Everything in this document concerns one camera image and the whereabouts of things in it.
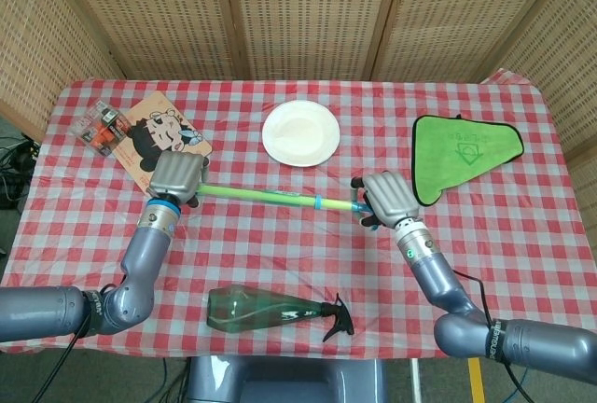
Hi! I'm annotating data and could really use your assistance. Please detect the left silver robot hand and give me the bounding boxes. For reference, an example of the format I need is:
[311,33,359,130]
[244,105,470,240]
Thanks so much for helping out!
[146,150,210,209]

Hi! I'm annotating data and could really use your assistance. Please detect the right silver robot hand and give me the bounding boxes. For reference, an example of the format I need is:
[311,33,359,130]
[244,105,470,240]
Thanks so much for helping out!
[350,170,421,232]

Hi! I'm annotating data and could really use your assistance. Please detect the telescopic green blue tube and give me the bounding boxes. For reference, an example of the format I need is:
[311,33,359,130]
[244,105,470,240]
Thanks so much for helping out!
[200,182,375,232]

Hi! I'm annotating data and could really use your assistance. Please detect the clear syringe barrel blue nozzle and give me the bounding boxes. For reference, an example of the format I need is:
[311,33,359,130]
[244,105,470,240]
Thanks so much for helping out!
[195,181,325,211]

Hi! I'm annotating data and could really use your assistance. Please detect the red white checkered tablecloth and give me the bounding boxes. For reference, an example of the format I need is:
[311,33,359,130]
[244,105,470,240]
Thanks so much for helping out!
[0,68,597,360]

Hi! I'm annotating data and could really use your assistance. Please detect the cartoon girl mouse pad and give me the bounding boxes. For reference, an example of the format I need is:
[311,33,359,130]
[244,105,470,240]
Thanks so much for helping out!
[110,90,214,192]

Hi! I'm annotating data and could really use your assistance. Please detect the green microfibre cloth black trim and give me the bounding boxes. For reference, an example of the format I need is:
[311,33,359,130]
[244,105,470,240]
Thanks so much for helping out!
[410,114,524,207]

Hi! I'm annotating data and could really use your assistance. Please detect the clear package orange items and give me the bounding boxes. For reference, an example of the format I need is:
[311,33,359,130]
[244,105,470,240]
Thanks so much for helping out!
[71,99,132,159]

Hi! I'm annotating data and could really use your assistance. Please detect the white paper plate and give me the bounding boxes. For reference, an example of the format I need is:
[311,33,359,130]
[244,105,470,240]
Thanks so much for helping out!
[261,99,340,169]

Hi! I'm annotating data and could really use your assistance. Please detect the green spray bottle black trigger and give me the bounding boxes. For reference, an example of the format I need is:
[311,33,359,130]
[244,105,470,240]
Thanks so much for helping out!
[205,284,356,343]

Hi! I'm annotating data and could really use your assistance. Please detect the white table leg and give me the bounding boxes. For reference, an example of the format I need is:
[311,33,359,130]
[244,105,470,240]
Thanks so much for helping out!
[409,357,422,403]

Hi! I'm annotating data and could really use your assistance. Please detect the woven bamboo folding screen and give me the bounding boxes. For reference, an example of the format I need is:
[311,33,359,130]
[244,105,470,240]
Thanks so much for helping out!
[0,0,597,217]

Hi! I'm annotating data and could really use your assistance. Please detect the grey robot torso base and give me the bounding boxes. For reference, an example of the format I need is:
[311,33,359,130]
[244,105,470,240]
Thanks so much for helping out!
[186,356,389,403]

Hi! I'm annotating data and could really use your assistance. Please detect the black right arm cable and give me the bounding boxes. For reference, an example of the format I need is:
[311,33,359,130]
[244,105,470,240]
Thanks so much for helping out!
[452,269,531,403]

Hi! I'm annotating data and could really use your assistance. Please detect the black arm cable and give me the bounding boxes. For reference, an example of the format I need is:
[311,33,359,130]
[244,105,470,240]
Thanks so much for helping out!
[452,269,531,403]
[40,276,128,403]

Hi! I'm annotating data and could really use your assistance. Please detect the bundle of floor cables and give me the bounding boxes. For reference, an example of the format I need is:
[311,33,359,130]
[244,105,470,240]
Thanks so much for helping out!
[0,131,42,212]

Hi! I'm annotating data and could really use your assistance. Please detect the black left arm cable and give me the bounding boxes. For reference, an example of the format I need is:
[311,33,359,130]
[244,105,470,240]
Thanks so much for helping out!
[40,276,128,403]

